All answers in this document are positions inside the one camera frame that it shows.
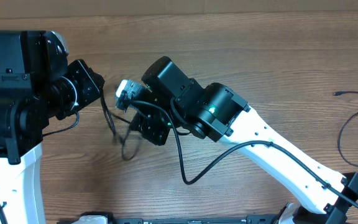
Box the thin black USB cable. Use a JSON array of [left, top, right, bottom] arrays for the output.
[[333, 90, 358, 169]]

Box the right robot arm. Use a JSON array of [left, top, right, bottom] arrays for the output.
[[116, 56, 358, 223]]

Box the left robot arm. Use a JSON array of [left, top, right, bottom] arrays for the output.
[[0, 30, 104, 223]]

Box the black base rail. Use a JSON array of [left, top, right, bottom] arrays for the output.
[[114, 214, 278, 224]]

